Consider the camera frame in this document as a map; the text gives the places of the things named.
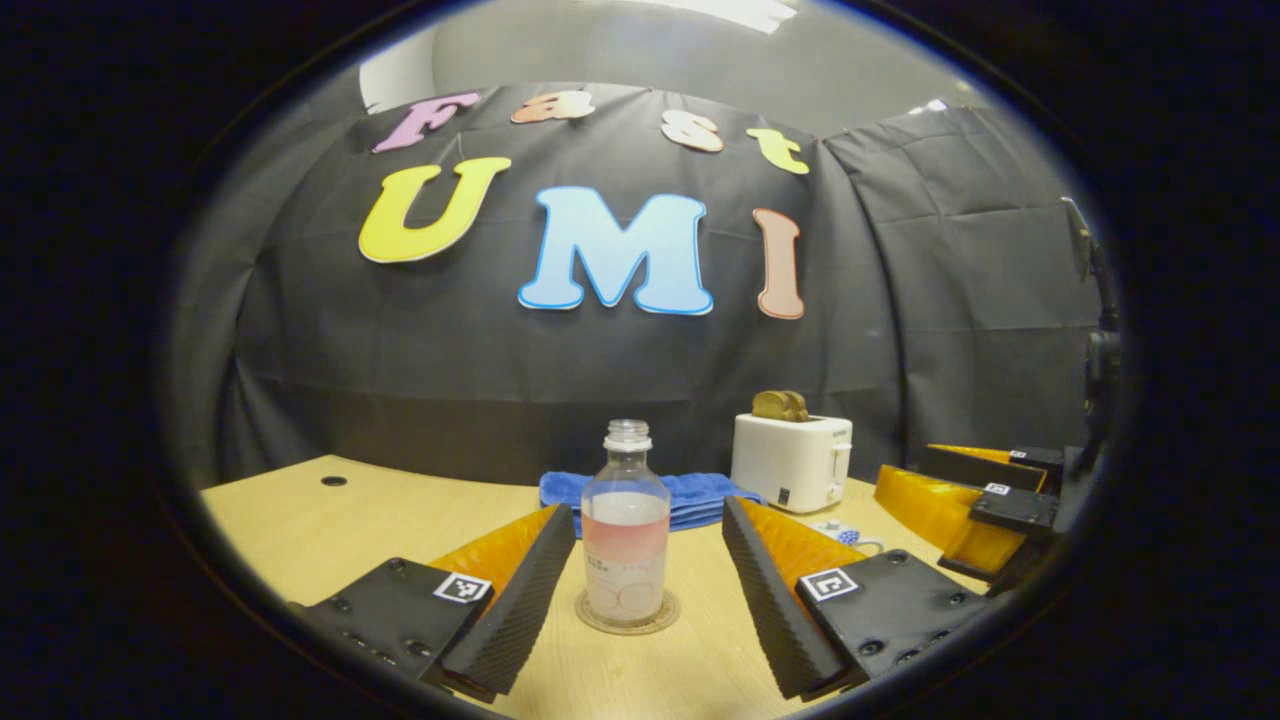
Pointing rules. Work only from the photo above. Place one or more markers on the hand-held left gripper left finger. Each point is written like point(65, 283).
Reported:
point(525, 600)

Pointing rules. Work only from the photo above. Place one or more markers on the white toaster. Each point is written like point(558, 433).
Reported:
point(785, 460)

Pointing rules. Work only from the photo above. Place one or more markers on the large ceiling light panel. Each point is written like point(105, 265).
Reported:
point(740, 12)

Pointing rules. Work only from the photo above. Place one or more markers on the black backdrop cloth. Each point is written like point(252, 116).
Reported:
point(450, 380)

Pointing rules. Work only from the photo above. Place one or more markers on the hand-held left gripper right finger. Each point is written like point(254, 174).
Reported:
point(765, 600)

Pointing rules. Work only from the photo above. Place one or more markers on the clear plastic water bottle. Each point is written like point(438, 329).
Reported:
point(625, 560)

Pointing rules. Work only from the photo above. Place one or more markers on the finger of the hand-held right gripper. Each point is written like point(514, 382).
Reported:
point(975, 468)
point(1015, 508)

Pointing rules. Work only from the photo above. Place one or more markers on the brown bread slice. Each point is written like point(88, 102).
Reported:
point(768, 405)
point(798, 407)

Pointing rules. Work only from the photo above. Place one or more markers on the round wooden coaster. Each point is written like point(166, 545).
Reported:
point(662, 622)

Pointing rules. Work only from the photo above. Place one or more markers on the small ceiling light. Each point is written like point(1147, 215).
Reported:
point(928, 105)

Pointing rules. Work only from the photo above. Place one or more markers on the folded blue towel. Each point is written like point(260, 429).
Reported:
point(710, 495)

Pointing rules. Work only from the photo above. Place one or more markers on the white blue teacup lid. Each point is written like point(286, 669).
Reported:
point(835, 525)

